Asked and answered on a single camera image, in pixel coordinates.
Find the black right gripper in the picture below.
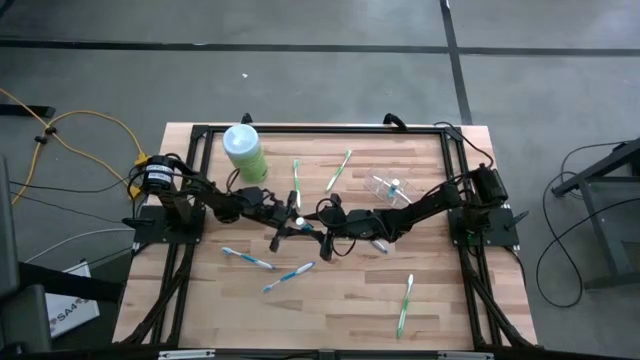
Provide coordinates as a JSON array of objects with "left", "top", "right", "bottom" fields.
[{"left": 303, "top": 193, "right": 386, "bottom": 262}]

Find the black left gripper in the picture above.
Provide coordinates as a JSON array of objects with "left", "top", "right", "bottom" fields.
[{"left": 244, "top": 188, "right": 308, "bottom": 253}]

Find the green white toothbrush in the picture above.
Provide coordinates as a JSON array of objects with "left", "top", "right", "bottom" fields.
[
  {"left": 292, "top": 158, "right": 303, "bottom": 210},
  {"left": 396, "top": 273, "right": 416, "bottom": 340},
  {"left": 324, "top": 148, "right": 354, "bottom": 194}
]

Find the clear acrylic organizer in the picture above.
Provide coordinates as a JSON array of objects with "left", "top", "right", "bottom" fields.
[{"left": 363, "top": 167, "right": 419, "bottom": 210}]

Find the green disinfecting wipes canister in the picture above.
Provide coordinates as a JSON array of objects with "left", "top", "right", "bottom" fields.
[{"left": 222, "top": 123, "right": 270, "bottom": 184}]

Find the white printed sign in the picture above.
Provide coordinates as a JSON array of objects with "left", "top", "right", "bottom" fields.
[{"left": 44, "top": 260, "right": 101, "bottom": 340}]

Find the black metal stand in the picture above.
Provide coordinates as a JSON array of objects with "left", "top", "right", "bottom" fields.
[{"left": 549, "top": 138, "right": 640, "bottom": 291}]

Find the black floor bar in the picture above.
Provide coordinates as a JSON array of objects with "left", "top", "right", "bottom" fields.
[{"left": 0, "top": 103, "right": 57, "bottom": 120}]

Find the yellow power cable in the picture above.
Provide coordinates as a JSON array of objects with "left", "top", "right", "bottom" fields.
[{"left": 0, "top": 87, "right": 152, "bottom": 207}]

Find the silver bracket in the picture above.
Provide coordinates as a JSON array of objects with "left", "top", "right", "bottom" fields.
[
  {"left": 438, "top": 351, "right": 495, "bottom": 360},
  {"left": 158, "top": 349, "right": 217, "bottom": 360}
]

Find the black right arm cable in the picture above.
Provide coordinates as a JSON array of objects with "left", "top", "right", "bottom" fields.
[{"left": 433, "top": 121, "right": 496, "bottom": 171}]

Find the white floor cable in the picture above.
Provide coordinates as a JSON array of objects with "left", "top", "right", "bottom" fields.
[{"left": 23, "top": 227, "right": 136, "bottom": 265}]

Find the black floor cable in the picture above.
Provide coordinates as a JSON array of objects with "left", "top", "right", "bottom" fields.
[{"left": 536, "top": 197, "right": 640, "bottom": 309}]

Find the black strap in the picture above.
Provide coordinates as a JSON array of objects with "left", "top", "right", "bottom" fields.
[{"left": 18, "top": 262, "right": 125, "bottom": 305}]

